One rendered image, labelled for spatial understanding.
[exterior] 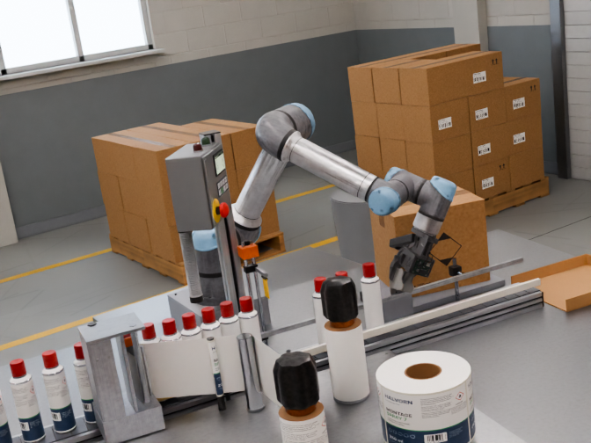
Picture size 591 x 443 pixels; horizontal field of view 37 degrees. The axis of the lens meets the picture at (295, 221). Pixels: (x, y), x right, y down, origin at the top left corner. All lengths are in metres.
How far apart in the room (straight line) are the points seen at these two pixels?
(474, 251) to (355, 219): 2.07
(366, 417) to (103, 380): 0.60
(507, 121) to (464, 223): 3.71
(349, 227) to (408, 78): 1.48
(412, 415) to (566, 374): 0.58
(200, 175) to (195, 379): 0.49
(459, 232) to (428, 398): 1.03
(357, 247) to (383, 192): 2.58
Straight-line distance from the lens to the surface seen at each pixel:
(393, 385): 1.87
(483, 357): 2.41
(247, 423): 2.11
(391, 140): 6.24
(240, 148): 5.89
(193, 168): 2.16
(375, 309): 2.42
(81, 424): 2.27
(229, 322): 2.26
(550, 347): 2.45
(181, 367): 2.17
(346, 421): 2.05
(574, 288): 2.82
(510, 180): 6.54
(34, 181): 7.73
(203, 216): 2.18
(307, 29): 8.81
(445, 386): 1.85
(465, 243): 2.79
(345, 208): 4.83
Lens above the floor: 1.88
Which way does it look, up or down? 16 degrees down
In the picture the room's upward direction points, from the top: 8 degrees counter-clockwise
